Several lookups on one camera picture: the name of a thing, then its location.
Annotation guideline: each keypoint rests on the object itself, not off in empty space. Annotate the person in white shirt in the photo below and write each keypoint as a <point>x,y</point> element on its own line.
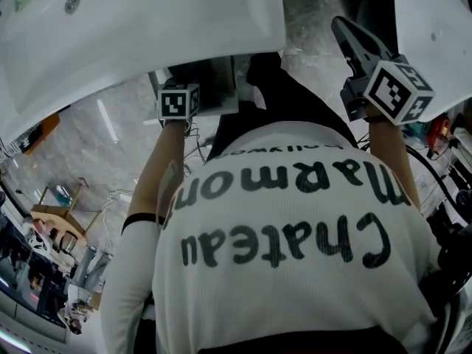
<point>280,271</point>

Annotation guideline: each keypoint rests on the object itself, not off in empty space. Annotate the person's left forearm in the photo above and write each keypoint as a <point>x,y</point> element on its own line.
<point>162,160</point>

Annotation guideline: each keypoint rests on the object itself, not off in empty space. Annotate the person's black trousers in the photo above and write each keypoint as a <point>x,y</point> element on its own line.
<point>287,98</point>

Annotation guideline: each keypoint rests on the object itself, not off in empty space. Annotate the person's right forearm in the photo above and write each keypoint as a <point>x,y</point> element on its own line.
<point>391,149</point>

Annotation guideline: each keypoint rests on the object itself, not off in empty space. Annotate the orange sofa with striped blanket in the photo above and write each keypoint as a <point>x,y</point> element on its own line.
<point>22,142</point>

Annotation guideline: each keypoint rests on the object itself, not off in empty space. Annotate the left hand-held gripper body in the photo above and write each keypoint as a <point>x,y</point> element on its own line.
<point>173,103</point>

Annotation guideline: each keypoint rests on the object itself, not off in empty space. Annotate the red handheld tool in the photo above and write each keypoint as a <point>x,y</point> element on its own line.
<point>439,131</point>

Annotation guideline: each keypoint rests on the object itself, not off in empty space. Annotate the light wooden table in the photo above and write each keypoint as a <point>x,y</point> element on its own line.
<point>48,212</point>

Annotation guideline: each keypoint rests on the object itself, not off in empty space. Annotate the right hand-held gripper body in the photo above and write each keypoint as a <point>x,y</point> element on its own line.
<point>391,90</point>

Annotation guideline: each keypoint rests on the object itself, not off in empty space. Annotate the white vanity cabinet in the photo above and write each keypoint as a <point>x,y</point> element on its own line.
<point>147,31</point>

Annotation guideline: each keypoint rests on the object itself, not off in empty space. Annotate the white rounded fixture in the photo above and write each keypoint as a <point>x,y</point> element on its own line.
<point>435,13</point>

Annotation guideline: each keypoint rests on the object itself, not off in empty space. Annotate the chrome sink drain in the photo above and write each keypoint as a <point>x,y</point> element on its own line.
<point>72,3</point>

